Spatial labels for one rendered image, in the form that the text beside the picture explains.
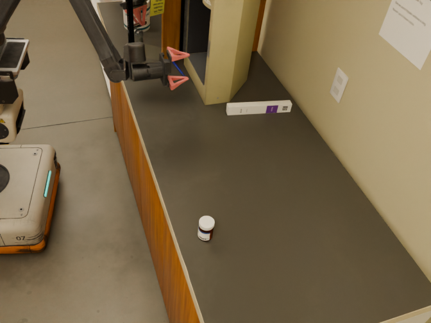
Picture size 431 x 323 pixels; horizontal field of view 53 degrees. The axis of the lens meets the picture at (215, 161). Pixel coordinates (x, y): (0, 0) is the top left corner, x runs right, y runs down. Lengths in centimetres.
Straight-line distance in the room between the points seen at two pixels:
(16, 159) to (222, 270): 162
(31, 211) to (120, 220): 51
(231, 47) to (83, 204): 142
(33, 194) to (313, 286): 158
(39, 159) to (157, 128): 105
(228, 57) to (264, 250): 78
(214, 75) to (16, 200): 123
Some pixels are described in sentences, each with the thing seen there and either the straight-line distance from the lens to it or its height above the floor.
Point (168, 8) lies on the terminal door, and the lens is 186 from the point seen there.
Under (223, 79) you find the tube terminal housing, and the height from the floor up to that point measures 106.
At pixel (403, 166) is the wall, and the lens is 150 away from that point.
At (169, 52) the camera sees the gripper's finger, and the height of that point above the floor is 127.
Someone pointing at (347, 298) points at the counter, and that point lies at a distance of 136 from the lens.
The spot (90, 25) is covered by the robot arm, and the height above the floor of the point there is 134.
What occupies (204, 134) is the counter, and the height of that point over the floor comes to 94.
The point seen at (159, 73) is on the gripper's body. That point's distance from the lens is 154.
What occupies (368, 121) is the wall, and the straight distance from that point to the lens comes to 160.
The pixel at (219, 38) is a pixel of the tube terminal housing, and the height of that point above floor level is 125.
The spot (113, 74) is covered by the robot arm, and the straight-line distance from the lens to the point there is 153.
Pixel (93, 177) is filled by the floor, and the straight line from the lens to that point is 284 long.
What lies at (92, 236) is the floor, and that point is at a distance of 255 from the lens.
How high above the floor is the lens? 205
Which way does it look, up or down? 45 degrees down
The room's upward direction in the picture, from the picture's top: 7 degrees clockwise
